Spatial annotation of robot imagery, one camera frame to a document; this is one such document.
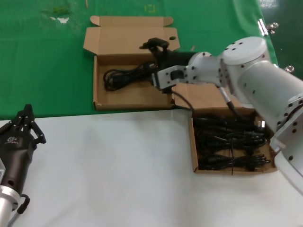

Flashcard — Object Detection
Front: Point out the open brown cardboard box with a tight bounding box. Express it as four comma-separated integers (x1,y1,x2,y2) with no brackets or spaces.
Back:
172,82,279,175
82,15,180,111

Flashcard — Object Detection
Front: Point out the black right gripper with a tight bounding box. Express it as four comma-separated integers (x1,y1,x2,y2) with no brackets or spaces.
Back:
139,37,195,71

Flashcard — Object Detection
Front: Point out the black power cable bundle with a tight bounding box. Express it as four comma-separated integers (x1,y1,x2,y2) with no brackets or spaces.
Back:
103,61,159,92
198,153,272,176
196,131,268,153
193,116,266,133

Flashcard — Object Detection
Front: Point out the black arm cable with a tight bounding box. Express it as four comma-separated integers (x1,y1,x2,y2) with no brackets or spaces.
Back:
172,90,197,112
7,193,31,227

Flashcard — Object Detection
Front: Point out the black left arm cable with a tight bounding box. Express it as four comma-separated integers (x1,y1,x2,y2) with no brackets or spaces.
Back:
7,193,31,227

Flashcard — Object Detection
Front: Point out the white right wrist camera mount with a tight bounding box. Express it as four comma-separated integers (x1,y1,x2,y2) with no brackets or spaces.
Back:
151,64,188,93

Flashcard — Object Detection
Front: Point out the green table cloth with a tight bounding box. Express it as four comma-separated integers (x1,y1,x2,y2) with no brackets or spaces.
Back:
0,0,295,122

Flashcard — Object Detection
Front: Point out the right arm cable silver connector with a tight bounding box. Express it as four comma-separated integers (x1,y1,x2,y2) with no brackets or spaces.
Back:
218,86,253,122

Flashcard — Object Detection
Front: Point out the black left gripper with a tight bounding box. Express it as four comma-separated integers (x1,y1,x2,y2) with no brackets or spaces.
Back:
0,104,47,192

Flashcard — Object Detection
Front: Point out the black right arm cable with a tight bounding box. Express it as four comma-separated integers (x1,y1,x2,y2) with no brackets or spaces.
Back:
172,90,197,112

